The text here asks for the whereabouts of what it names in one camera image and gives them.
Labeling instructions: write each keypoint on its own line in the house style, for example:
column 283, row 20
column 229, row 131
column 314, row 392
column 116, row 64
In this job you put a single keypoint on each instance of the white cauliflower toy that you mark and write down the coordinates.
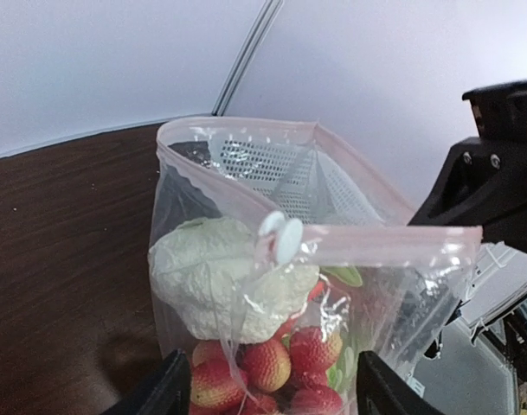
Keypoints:
column 200, row 271

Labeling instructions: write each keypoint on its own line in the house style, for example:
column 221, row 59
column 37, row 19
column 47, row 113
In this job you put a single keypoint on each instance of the right aluminium frame post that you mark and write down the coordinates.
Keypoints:
column 255, row 36

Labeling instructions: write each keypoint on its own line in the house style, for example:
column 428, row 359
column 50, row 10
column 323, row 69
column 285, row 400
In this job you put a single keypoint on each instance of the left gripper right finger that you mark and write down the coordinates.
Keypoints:
column 381, row 391

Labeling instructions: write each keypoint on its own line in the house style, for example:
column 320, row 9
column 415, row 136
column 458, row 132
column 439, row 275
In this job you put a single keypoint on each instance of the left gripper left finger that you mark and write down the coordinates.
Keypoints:
column 166, row 391

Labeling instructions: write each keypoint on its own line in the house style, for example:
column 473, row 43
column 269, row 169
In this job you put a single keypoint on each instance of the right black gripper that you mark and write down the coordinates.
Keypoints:
column 483, row 181

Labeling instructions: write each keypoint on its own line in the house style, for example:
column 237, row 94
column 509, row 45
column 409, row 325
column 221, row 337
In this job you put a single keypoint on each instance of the green leafy vegetable toy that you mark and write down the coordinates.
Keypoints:
column 342, row 292

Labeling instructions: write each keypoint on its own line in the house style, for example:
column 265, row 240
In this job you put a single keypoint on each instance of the red lychee bunch toy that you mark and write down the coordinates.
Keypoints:
column 287, row 352

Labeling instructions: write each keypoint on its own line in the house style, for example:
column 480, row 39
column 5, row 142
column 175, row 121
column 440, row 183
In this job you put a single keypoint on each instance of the white plastic basket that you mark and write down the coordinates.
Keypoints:
column 300, row 179

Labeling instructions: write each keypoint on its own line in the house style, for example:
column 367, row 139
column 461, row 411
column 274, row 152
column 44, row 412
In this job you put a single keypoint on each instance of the clear dotted zip bag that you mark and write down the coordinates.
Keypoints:
column 413, row 276

